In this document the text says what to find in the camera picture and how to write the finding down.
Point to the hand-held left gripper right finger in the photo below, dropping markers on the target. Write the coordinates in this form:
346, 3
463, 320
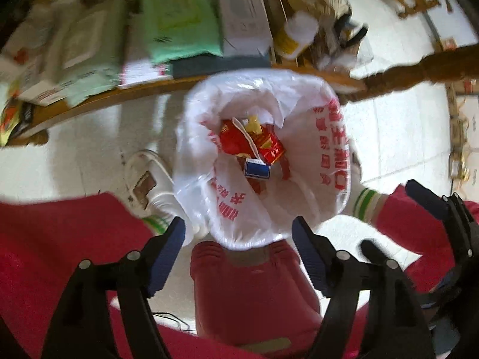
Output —
310, 258

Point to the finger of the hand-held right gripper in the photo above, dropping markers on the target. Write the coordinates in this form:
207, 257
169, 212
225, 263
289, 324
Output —
426, 199
374, 249

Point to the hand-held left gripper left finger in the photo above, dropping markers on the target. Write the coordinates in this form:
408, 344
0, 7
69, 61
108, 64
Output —
166, 258

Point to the white plastic bag red print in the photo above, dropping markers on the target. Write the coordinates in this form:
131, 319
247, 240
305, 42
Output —
314, 179

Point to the white medicine box blue stripe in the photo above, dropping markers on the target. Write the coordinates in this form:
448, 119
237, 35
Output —
257, 170

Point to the red cigarette pack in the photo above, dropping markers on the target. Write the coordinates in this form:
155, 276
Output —
269, 146

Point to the red yellow snack packet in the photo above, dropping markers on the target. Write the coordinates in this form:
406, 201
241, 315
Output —
234, 138

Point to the person's right leg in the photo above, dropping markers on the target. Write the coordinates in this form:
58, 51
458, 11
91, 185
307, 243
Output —
423, 246

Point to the person's leg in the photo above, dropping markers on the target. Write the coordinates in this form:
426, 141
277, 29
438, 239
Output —
423, 246
56, 239

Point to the red plastic stool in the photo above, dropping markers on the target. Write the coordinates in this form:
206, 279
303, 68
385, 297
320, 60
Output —
254, 299

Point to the person's left white shoe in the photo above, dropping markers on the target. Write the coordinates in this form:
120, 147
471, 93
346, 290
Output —
149, 183

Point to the person's left leg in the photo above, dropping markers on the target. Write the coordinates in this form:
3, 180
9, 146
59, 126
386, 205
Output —
56, 239

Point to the wooden coffee table white top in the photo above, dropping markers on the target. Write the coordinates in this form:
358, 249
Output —
393, 74

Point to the pink white packet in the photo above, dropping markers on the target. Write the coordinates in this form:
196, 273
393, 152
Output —
142, 67

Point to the dark grey pack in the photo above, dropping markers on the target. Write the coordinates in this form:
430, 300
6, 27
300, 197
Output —
220, 65

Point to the white bottle yellow label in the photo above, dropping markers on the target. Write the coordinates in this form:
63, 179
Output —
297, 33

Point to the pale wipes pack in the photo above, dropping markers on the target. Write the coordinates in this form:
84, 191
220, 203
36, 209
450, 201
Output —
89, 45

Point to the flat white box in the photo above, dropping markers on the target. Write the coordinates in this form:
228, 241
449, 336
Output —
243, 11

